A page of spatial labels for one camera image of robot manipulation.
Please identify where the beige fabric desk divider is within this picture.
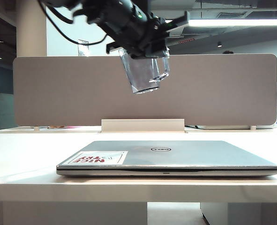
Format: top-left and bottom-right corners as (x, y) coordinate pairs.
(13, 53), (277, 127)

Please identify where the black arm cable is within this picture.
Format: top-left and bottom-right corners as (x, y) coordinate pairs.
(38, 0), (74, 24)
(44, 3), (107, 45)

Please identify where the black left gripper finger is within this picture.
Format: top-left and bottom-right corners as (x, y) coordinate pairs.
(144, 44), (170, 58)
(128, 48), (145, 59)

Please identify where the orange pink flat item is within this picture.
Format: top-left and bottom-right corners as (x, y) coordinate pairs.
(38, 125), (82, 130)

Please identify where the silver Dell laptop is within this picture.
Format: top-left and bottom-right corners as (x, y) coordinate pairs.
(56, 140), (277, 177)

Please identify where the long ceiling light strip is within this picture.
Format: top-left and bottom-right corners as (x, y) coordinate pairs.
(187, 19), (277, 27)

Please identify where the clear glass handled cup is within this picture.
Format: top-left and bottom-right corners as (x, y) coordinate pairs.
(118, 48), (171, 95)

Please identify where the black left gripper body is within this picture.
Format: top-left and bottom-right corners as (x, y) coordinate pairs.
(100, 4), (191, 57)

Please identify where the grey wall poster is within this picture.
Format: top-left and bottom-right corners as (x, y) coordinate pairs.
(78, 39), (90, 57)

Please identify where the white desk leg panel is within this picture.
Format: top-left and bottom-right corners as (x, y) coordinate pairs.
(0, 201), (148, 225)

